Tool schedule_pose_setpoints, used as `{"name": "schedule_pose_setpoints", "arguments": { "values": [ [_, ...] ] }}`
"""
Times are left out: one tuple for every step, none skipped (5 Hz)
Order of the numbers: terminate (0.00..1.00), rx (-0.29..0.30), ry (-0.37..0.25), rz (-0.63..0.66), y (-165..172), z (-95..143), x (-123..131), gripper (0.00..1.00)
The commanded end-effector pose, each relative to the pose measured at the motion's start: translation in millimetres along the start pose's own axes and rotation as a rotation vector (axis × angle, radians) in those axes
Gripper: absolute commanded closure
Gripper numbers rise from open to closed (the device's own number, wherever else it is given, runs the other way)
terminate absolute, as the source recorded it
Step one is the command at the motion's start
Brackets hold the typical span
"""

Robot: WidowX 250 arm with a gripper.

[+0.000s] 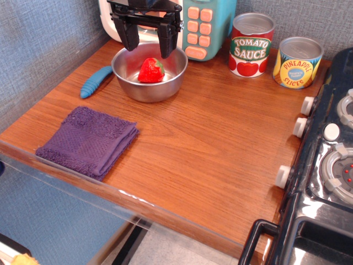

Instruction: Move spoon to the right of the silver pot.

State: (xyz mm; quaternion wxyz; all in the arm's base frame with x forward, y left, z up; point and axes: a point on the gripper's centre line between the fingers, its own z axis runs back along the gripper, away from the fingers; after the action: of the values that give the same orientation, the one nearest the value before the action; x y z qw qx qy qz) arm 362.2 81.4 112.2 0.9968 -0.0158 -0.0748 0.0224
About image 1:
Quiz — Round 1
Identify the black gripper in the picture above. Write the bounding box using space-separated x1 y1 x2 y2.
108 1 183 59

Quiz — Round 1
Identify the blue handled spoon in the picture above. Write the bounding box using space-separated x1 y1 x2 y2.
80 66 113 99

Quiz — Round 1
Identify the silver metal pot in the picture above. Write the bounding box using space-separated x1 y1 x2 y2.
111 42 188 103

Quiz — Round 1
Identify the red toy strawberry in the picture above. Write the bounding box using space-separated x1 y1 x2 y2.
137 57 165 83

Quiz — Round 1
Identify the teal toy microwave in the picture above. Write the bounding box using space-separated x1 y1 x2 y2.
98 1 237 61

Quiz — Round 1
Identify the tomato sauce can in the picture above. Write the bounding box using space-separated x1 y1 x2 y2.
228 13 275 78

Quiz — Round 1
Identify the purple folded towel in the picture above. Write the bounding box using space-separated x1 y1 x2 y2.
35 106 139 181

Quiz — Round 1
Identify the pineapple slices can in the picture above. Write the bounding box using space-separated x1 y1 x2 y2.
272 36 324 89

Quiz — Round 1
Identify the white stove knob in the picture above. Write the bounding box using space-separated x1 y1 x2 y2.
301 97 315 116
292 118 307 138
275 165 291 189

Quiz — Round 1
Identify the clear acrylic barrier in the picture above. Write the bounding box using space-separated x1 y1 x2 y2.
1 143 242 264

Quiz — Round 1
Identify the white stove button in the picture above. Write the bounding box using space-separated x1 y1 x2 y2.
323 123 340 141

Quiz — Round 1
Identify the grey stove burner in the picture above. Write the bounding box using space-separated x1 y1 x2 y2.
320 143 352 205
336 89 353 129

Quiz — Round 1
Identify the black toy stove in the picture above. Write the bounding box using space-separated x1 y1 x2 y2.
238 47 353 265

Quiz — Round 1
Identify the yellow object at corner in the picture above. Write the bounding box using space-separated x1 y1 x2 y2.
11 253 39 265

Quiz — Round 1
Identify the black oven door handle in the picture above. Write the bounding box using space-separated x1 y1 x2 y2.
238 219 279 264

